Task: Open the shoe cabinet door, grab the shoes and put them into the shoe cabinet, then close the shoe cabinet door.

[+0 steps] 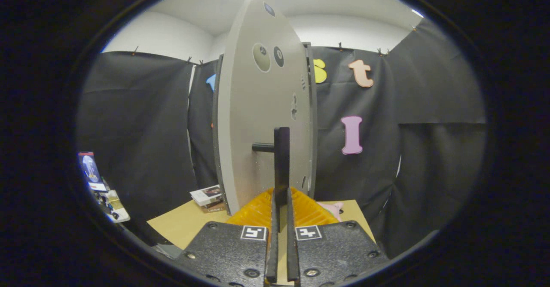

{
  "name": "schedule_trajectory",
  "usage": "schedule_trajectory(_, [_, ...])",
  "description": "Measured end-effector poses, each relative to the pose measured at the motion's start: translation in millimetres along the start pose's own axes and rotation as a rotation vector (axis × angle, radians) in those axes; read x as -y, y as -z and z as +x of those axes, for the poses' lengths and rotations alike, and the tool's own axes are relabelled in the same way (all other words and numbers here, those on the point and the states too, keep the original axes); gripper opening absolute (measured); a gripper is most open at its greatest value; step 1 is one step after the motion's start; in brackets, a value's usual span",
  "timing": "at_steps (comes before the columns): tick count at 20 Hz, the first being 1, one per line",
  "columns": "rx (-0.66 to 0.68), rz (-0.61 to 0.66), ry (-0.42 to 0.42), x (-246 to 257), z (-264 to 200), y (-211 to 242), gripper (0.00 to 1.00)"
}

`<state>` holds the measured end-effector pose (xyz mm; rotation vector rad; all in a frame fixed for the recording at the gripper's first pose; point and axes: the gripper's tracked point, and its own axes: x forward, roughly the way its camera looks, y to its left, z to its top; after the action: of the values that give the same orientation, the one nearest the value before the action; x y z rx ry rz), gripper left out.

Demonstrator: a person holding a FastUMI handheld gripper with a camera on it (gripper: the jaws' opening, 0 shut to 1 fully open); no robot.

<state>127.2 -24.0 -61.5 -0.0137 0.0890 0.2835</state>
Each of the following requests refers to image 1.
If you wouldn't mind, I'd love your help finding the grey shoe cabinet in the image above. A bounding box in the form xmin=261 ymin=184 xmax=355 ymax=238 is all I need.
xmin=212 ymin=42 xmax=318 ymax=199

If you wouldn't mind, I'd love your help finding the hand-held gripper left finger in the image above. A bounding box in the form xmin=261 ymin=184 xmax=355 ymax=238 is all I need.
xmin=174 ymin=187 xmax=280 ymax=287

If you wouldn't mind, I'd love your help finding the cluttered white side shelf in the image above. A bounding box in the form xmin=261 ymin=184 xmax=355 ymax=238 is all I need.
xmin=92 ymin=188 xmax=131 ymax=223

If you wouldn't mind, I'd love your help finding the blue wall poster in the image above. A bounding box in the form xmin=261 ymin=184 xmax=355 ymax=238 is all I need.
xmin=78 ymin=152 xmax=107 ymax=192

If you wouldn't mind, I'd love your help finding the black backdrop cloth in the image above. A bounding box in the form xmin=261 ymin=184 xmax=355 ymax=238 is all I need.
xmin=76 ymin=18 xmax=487 ymax=260

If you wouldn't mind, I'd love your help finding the beige shoe cabinet door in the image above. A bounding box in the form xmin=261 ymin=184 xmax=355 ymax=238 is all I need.
xmin=216 ymin=0 xmax=312 ymax=216

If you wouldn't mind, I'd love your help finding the black door handle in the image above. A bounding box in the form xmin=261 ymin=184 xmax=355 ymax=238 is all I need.
xmin=252 ymin=127 xmax=290 ymax=232

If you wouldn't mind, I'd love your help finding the pink and green plush toy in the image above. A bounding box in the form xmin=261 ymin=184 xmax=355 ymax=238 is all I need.
xmin=318 ymin=201 xmax=344 ymax=222

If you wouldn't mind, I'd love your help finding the brown book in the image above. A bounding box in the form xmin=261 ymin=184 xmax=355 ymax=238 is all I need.
xmin=201 ymin=201 xmax=227 ymax=214

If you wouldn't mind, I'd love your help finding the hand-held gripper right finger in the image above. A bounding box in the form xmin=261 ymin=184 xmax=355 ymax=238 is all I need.
xmin=287 ymin=187 xmax=389 ymax=287

